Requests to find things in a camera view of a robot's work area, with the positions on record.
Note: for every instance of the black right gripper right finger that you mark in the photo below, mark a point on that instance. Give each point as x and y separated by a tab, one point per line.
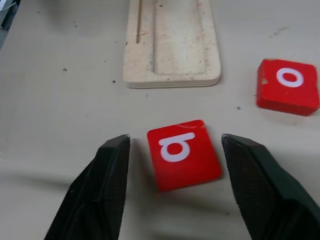
262	190

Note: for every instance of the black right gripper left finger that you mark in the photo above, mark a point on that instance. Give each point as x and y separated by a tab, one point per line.
97	190

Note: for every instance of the red letter b block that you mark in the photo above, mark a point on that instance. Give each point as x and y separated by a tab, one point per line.
183	156

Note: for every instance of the red letter o block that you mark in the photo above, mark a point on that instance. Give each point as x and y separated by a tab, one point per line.
287	86

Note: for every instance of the light wooden tray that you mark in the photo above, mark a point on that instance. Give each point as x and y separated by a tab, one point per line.
172	42

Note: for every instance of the dark grey object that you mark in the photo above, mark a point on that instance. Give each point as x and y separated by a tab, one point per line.
6	18

